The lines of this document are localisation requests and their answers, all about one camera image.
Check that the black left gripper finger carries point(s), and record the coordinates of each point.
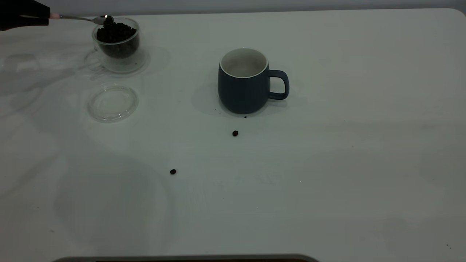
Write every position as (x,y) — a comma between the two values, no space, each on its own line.
(22,23)
(22,8)

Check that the dark blue-grey ceramic mug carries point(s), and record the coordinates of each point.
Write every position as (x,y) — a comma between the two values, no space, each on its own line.
(242,94)

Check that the pile of coffee beans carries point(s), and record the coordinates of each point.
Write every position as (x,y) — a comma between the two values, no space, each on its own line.
(116,36)

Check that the clear round glass lid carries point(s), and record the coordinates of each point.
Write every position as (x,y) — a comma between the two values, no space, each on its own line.
(113,105)

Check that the clear double-wall glass cup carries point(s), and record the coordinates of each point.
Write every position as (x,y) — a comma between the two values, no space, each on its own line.
(125,64)

